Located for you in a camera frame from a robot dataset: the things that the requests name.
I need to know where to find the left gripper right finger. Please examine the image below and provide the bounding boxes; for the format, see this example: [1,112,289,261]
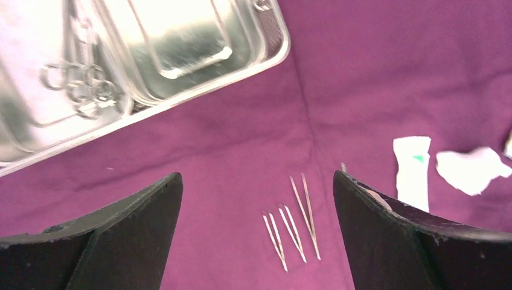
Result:
[333,171,511,289]

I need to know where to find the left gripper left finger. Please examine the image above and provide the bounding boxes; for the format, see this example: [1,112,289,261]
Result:
[1,173,184,289]

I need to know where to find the white gauze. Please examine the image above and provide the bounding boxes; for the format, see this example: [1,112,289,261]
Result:
[436,147,511,196]

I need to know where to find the purple cloth wrap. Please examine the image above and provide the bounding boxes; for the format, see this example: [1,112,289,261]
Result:
[1,1,511,289]

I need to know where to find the metal instrument tray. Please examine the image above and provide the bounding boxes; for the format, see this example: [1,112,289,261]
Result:
[1,1,290,175]

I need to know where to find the white sterile packet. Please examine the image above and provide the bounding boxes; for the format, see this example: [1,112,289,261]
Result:
[393,136,431,213]

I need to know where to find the beige gauze roll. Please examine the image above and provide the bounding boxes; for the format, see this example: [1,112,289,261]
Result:
[503,132,512,160]

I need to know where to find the steel surgical scissors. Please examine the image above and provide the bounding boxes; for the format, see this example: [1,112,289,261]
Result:
[39,15,124,119]

